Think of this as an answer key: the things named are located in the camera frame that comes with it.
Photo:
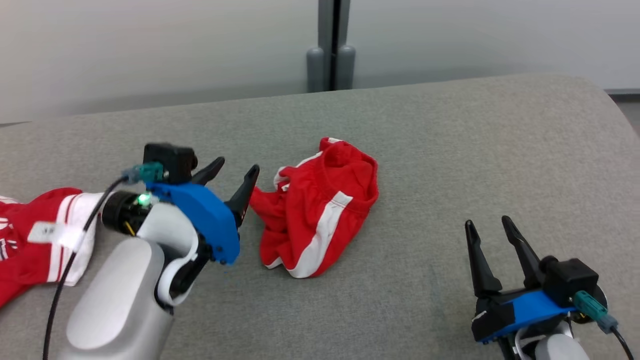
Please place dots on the red shorts with white stripes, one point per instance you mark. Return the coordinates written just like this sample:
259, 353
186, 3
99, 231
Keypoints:
320, 200

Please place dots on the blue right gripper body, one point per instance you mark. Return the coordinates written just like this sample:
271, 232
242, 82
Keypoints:
525, 310

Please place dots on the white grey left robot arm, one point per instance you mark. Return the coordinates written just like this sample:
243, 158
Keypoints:
115, 300

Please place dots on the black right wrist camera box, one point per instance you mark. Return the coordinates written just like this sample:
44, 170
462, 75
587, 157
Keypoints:
570, 280

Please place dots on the grey partition post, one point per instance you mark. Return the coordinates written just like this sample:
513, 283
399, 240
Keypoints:
325, 50

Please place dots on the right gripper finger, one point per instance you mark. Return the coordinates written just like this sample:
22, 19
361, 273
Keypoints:
527, 260
482, 270

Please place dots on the red basketball jersey white trim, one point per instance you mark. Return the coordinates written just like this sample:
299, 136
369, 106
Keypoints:
25, 250

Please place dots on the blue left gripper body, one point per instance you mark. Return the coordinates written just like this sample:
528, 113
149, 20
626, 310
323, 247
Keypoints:
210, 215

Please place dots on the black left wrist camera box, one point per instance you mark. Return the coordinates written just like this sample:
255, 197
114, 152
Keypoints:
170, 160

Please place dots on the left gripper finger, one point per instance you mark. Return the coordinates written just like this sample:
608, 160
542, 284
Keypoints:
210, 170
245, 192

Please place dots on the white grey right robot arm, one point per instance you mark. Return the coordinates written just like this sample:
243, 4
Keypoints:
560, 350

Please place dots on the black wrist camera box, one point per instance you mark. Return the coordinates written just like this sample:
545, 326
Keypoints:
570, 280
170, 160

